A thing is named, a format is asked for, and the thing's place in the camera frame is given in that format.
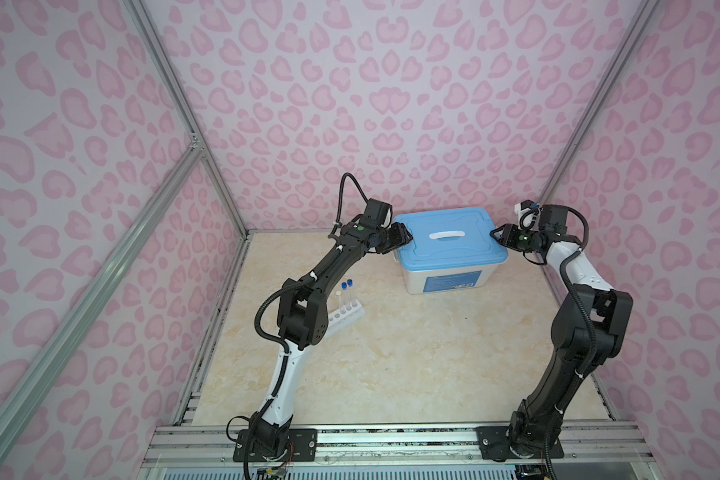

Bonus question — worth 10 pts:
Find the blue plastic bin lid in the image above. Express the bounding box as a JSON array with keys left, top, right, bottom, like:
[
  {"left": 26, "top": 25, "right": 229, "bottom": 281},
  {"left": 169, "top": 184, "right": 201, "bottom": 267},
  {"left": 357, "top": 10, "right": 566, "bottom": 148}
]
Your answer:
[{"left": 394, "top": 207, "right": 508, "bottom": 272}]

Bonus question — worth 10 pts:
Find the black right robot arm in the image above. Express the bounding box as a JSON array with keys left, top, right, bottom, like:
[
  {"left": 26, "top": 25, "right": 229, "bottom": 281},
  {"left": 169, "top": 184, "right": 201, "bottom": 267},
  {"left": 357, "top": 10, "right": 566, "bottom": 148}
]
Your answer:
[{"left": 482, "top": 200, "right": 633, "bottom": 462}]

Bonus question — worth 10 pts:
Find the aluminium frame strut left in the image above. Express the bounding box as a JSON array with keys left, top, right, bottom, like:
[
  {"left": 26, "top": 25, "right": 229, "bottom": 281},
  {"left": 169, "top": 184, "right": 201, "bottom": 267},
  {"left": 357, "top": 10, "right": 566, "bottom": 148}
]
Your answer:
[{"left": 0, "top": 144, "right": 204, "bottom": 466}]

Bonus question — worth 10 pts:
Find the white plastic storage bin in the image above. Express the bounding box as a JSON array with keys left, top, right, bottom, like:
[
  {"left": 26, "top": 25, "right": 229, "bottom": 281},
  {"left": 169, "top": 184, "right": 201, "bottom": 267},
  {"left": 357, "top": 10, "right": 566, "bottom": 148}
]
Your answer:
[{"left": 401, "top": 262, "right": 503, "bottom": 295}]

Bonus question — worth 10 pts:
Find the white-capped test tube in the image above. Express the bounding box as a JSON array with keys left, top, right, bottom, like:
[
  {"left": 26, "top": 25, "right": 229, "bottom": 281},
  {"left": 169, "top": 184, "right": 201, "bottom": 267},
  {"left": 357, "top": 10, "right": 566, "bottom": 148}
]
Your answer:
[{"left": 336, "top": 290, "right": 344, "bottom": 312}]

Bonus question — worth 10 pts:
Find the blue-capped test tube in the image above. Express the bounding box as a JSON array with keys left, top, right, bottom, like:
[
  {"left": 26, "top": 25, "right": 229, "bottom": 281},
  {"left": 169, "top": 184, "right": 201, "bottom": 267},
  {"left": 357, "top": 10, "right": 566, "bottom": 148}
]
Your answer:
[
  {"left": 346, "top": 279, "right": 357, "bottom": 308},
  {"left": 338, "top": 282, "right": 349, "bottom": 312}
]

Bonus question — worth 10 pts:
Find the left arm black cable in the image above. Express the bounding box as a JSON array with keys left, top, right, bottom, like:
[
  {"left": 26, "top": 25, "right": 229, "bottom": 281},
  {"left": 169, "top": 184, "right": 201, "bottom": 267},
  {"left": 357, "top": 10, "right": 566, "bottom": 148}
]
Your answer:
[{"left": 254, "top": 172, "right": 370, "bottom": 361}]

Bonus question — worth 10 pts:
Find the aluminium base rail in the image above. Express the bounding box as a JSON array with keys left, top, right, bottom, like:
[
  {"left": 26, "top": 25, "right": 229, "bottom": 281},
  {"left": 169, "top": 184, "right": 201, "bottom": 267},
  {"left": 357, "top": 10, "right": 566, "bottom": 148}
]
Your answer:
[{"left": 137, "top": 420, "right": 662, "bottom": 479}]

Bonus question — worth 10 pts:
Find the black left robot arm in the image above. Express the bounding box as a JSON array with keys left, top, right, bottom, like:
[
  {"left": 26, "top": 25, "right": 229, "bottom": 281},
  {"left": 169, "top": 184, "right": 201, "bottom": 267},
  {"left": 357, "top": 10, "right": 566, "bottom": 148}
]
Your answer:
[{"left": 241, "top": 199, "right": 413, "bottom": 460}]

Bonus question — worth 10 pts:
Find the white test tube rack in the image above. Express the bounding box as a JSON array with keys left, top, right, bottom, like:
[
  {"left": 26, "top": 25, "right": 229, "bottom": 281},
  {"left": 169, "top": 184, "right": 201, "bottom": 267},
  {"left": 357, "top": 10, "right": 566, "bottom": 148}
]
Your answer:
[{"left": 324, "top": 301, "right": 366, "bottom": 339}]

